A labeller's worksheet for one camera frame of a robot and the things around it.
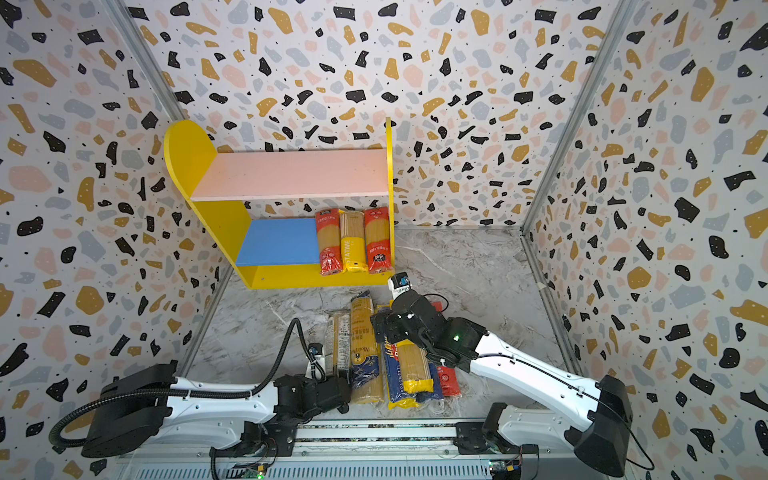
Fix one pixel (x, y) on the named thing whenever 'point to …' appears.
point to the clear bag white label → (338, 345)
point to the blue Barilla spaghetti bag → (394, 386)
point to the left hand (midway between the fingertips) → (337, 377)
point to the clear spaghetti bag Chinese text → (366, 376)
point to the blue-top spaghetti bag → (437, 393)
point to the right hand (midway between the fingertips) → (381, 309)
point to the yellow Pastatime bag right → (415, 367)
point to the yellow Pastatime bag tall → (352, 231)
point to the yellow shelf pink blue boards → (273, 253)
